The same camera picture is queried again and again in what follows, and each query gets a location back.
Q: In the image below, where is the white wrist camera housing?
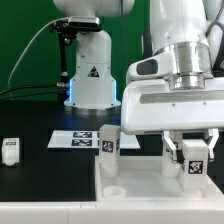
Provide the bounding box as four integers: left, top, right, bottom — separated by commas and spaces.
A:
126, 53, 174, 84

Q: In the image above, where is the white camera cable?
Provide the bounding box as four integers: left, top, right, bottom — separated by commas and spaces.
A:
5, 17, 64, 98

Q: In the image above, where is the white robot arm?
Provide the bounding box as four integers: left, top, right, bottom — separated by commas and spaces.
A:
53, 0, 224, 161

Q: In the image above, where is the white sheet with tags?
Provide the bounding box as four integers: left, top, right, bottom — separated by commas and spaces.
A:
47, 130, 140, 149

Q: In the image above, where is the grey braided robot cable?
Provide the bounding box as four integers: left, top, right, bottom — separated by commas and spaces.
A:
204, 13, 224, 73

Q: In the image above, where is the black cable on table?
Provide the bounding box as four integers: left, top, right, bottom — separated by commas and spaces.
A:
0, 83, 70, 100

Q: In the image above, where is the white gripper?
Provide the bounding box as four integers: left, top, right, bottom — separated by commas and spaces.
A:
121, 78, 224, 163

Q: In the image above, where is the white square table top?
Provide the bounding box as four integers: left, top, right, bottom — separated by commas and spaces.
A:
95, 156, 224, 202

